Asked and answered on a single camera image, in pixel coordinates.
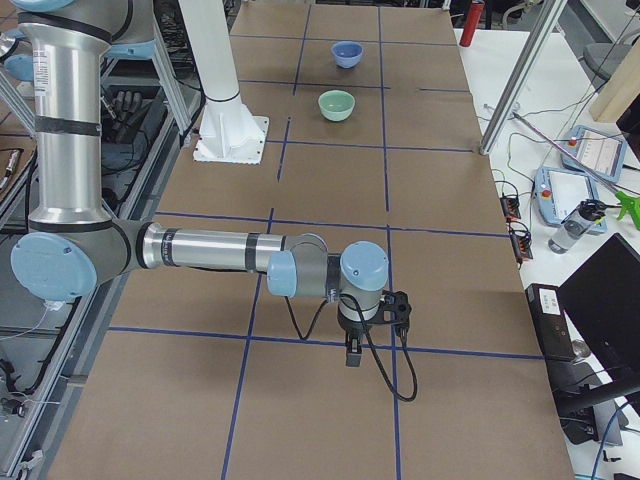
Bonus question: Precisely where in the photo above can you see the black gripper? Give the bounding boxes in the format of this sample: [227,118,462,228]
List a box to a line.
[337,311,370,368]

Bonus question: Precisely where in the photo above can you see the blue ceramic bowl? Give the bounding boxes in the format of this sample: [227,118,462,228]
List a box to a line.
[331,41,364,69]

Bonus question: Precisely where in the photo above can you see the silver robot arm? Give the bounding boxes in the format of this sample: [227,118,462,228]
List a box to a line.
[11,1,392,366]

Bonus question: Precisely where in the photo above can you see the green ceramic bowl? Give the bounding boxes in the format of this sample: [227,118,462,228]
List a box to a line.
[318,90,356,122]

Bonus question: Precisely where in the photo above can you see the brown paper table cover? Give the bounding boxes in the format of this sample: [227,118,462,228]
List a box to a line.
[48,2,573,479]

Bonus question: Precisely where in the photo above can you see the black box device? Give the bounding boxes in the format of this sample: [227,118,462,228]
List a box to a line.
[525,283,575,362]

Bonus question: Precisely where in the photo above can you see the orange black connector module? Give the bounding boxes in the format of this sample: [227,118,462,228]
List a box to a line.
[508,222,533,265]
[500,195,521,222]

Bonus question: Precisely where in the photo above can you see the black monitor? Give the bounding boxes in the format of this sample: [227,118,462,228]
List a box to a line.
[556,233,639,416]

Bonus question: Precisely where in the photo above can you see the near teach pendant tablet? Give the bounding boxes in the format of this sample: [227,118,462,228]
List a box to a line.
[534,166,599,227]

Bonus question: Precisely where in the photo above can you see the teach pendant tablet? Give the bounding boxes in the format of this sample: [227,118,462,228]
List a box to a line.
[561,125,627,182]
[534,166,599,227]

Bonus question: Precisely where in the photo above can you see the clear water bottle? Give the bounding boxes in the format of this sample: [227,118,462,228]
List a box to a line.
[547,199,608,254]

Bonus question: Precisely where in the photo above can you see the chrome stand with green clip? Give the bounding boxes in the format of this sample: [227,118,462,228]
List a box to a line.
[509,108,639,229]

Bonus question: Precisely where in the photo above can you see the far teach pendant tablet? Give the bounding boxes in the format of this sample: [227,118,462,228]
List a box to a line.
[561,125,627,182]

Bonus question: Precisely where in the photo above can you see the red cylinder bottle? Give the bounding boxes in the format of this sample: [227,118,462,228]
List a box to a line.
[459,0,485,48]

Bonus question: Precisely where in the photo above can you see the wooden board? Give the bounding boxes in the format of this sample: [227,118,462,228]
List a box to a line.
[589,41,640,123]

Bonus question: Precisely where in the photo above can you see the grey office chair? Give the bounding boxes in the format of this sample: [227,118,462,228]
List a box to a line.
[579,43,633,82]

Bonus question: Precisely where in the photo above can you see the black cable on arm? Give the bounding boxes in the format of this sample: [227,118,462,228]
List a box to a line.
[285,294,419,403]

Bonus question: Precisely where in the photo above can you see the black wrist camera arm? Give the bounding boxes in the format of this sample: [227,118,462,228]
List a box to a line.
[371,290,412,346]

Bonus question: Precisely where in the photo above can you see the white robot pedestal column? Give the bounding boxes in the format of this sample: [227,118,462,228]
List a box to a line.
[179,0,269,165]

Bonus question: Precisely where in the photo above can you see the aluminium frame post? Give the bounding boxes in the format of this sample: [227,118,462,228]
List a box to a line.
[479,0,568,155]

